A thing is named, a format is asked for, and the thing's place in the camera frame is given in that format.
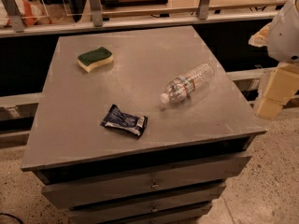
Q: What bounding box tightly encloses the dark blue snack packet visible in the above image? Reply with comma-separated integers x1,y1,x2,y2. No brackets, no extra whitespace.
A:
100,105,148,137

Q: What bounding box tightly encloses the clear plastic water bottle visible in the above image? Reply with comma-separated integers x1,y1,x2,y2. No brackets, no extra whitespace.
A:
161,63,215,105

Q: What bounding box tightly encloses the middle grey drawer front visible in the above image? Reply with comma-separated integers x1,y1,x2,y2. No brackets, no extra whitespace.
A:
69,182,226,224

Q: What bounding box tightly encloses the grey drawer cabinet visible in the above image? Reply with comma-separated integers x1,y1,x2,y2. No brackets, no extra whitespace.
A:
21,26,264,224

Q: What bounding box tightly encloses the top grey drawer front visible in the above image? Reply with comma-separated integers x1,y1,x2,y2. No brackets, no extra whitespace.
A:
42,152,250,209

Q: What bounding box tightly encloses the metal rail frame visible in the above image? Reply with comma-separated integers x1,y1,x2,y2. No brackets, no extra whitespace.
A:
0,0,287,38

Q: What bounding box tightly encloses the green and yellow sponge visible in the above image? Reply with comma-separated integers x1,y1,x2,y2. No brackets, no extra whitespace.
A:
78,47,114,73

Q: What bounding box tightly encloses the dark bar tool on shelf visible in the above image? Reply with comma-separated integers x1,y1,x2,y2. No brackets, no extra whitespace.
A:
101,0,168,7

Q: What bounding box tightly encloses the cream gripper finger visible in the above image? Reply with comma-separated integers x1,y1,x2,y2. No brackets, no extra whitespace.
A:
256,63,299,119
249,23,271,48

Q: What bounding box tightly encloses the black cable on floor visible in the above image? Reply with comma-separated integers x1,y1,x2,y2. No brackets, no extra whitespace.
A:
0,212,25,224

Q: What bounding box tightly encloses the bottom grey drawer front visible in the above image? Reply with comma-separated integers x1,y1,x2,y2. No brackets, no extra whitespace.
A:
104,202,212,224

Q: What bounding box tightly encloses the orange and white bag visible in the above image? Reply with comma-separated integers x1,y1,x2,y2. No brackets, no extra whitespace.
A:
0,0,51,27

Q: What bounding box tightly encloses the grey drawer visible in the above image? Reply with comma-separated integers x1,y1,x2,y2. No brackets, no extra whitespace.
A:
42,152,250,209
104,202,212,224
69,182,226,224

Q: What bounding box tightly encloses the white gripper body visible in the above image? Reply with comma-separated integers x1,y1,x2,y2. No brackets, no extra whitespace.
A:
267,0,299,63

